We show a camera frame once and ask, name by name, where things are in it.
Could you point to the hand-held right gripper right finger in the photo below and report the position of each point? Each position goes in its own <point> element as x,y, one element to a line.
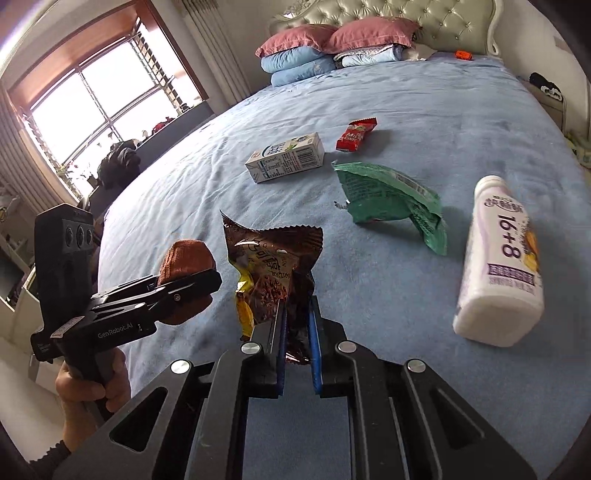
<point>315,350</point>

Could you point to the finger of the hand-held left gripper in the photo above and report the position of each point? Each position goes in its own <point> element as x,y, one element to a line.
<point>180,288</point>

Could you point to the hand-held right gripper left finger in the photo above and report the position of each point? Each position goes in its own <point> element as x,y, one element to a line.
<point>280,350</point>

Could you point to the brown sock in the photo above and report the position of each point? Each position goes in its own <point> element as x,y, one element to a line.
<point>184,258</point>

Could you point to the brown snack wrapper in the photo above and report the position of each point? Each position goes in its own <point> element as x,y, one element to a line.
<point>268,272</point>

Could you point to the person's left hand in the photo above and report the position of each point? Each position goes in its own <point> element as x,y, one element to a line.
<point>87,397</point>

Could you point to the white shelf unit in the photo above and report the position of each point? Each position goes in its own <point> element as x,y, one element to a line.
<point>14,277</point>

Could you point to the potted plant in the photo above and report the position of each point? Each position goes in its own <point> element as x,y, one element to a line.
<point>76,173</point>

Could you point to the dark jacket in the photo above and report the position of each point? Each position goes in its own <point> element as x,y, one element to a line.
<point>117,161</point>

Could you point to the white milk carton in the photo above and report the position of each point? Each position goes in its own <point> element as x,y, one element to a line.
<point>284,159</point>

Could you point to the green snack wrapper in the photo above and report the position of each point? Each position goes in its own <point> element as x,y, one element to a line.
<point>383,198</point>

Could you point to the window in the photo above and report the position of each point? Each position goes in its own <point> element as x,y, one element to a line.
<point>115,92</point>

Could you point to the white yogurt bottle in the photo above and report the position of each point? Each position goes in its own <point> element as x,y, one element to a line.
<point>498,277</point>

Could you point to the red candy wrapper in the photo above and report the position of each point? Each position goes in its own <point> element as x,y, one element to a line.
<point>355,134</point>

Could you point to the blue folded pillows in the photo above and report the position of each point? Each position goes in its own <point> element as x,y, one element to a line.
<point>300,77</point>
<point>295,60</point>

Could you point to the beige curtain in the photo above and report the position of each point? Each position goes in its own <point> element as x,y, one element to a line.
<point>221,37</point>

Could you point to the pink pillow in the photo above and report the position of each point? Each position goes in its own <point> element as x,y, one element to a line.
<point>295,39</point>
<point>369,32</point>

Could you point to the light folded blanket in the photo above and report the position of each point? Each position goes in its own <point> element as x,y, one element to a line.
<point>369,55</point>

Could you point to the white cloth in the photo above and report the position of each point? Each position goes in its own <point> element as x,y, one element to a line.
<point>418,54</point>

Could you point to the small orange object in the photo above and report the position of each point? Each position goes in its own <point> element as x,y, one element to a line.
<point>464,55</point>

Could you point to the tufted ornate headboard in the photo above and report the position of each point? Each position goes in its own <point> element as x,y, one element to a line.
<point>415,18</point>

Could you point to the black and white cloth item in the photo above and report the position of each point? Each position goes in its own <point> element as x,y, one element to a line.
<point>547,87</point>

